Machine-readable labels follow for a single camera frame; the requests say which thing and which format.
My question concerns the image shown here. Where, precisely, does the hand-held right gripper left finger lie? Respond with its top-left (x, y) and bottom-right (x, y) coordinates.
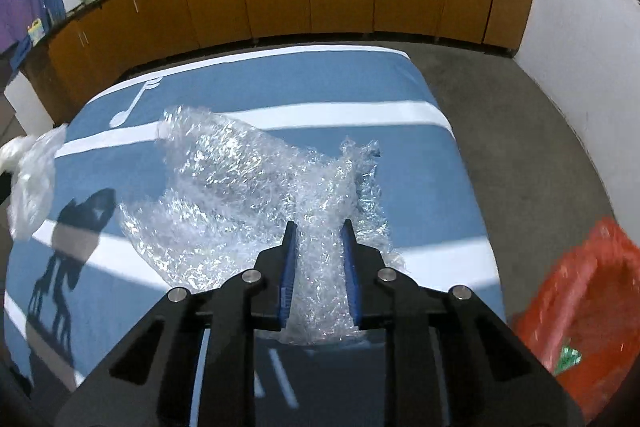
top-left (54, 222), bottom-right (301, 427)

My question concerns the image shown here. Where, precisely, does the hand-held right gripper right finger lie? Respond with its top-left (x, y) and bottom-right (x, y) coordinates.
top-left (340, 219), bottom-right (586, 427)

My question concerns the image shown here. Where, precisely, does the clear bubble wrap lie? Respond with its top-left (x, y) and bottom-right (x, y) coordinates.
top-left (117, 104), bottom-right (406, 348)

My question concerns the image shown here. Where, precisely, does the red-lined trash bin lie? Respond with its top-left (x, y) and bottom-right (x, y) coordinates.
top-left (510, 217), bottom-right (640, 425)

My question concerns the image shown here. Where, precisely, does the dark green plastic bag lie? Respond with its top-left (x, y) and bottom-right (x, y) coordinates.
top-left (552, 342), bottom-right (583, 375)

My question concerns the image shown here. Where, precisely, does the blue striped table cloth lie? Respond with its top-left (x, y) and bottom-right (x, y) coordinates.
top-left (2, 46), bottom-right (508, 403)

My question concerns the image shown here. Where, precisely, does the clear plastic bag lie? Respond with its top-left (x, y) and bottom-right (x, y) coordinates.
top-left (0, 124), bottom-right (68, 243)

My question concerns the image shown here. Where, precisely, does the white box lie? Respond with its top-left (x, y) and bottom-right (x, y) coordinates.
top-left (2, 67), bottom-right (56, 138)

